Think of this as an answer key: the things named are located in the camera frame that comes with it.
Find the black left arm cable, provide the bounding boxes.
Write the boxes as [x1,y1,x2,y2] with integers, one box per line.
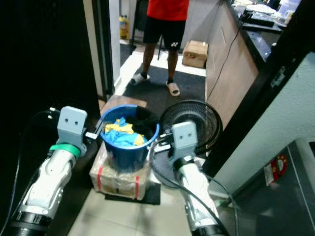
[1,107,62,236]

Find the brown cardboard box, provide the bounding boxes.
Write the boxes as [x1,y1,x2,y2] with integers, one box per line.
[181,40,209,69]

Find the black framed pale door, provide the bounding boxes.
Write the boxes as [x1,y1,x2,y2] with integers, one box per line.
[201,0,315,198]

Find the thin black hanging cord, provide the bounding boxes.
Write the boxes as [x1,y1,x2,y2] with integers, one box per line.
[207,17,252,101]

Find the person red shirt black shorts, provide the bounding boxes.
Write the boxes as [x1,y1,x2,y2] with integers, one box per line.
[130,0,190,97]

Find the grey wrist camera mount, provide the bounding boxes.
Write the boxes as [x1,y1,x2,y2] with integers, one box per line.
[57,107,89,148]
[167,121,199,164]

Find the yellow bottle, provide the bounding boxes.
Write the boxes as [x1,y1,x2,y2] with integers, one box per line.
[119,14,130,40]

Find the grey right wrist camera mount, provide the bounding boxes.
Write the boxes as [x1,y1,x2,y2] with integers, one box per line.
[167,121,199,164]

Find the blue and yellow garment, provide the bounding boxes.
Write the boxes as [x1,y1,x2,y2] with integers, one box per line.
[104,118,146,148]

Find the red round sticker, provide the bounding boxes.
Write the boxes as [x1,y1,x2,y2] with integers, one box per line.
[264,153,289,187]

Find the plastic wrapped box red tape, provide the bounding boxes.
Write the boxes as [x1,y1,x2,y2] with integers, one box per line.
[89,143,153,200]

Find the small black mat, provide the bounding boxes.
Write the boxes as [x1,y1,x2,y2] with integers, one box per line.
[104,182,162,206]

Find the brown wooden board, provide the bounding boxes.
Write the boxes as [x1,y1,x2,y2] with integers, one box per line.
[101,95,148,112]

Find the dark grey washing machine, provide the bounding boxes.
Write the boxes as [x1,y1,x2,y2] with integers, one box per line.
[219,138,315,236]

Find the blue plastic bucket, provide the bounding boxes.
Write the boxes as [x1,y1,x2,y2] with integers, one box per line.
[100,104,161,173]

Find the wooden kitchen counter cabinet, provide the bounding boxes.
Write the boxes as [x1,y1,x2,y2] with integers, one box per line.
[205,0,301,129]

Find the black floor fan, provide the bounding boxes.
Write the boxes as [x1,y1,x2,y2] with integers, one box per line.
[150,99,223,190]

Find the black and white garment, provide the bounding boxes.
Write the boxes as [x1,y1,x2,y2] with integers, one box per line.
[127,109,158,137]

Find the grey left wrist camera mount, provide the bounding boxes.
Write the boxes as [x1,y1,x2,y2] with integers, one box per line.
[57,107,89,148]

